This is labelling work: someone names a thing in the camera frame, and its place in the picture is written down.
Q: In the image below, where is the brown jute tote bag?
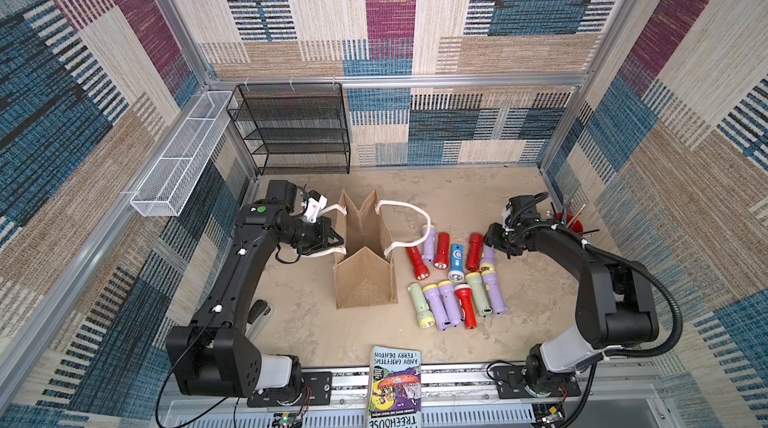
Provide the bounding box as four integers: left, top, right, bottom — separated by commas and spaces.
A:
316, 191, 431, 309

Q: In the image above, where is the green flashlight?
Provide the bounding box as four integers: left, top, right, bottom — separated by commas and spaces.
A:
465, 272, 494, 318
407, 282, 436, 329

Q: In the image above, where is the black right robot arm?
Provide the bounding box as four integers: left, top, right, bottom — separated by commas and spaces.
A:
483, 192, 659, 397

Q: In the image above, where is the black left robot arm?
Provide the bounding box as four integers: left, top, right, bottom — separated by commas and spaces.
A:
166, 180, 344, 403

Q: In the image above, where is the blue flashlight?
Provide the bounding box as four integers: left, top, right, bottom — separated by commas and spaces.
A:
448, 244, 465, 283

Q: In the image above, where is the red pen cup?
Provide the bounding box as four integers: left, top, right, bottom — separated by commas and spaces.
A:
550, 196, 600, 236

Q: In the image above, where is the red flashlight lower row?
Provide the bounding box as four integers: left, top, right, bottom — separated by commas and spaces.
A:
455, 283, 477, 329

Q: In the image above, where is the purple flashlight upper row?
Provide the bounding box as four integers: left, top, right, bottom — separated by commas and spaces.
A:
422, 225, 437, 264

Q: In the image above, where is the black white stapler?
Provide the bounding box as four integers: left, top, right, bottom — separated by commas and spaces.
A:
246, 299, 273, 339

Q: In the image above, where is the colourful treehouse book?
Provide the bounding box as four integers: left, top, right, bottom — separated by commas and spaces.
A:
365, 346, 423, 428

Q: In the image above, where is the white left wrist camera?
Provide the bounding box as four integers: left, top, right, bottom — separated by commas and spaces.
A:
301, 190, 327, 223

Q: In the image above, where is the black wire shelf rack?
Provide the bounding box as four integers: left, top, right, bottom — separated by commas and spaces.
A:
228, 84, 351, 175

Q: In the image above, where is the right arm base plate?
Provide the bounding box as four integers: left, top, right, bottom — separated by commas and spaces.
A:
486, 362, 582, 400

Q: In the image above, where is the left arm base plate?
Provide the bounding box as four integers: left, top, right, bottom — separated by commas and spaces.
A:
246, 371, 333, 408

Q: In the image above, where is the white mesh wall basket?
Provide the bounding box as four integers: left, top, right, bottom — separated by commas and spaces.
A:
130, 92, 233, 217

